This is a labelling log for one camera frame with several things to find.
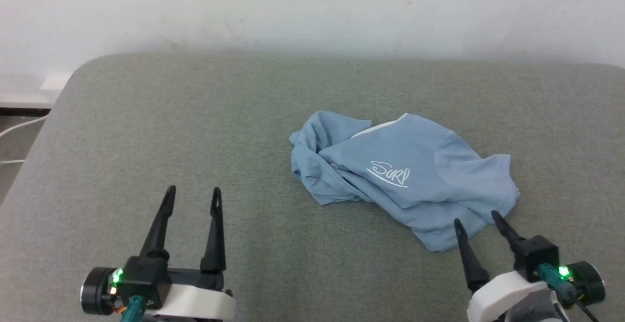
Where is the white wall box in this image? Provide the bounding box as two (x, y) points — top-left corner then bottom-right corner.
(41, 71), (72, 91)

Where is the right teal plug black cable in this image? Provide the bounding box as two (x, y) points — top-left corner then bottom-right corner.
(538, 263), (600, 322)

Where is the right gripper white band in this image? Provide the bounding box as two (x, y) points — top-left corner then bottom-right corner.
(454, 210), (606, 322)

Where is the teal plug black cable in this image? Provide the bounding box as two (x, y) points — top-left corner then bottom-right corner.
(119, 295), (148, 322)
(538, 263), (600, 322)

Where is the grey fabric sofa cushion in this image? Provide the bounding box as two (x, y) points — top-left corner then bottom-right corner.
(0, 52), (625, 322)

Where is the left teal plug black cable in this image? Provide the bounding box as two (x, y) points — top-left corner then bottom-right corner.
(119, 295), (148, 322)

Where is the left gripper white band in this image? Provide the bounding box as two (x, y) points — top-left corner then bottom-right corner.
(81, 185), (235, 322)

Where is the light blue t-shirt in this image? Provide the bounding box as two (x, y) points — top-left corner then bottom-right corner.
(289, 110), (521, 253)

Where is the white skirting board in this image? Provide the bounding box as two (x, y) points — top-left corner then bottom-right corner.
(0, 93), (54, 116)

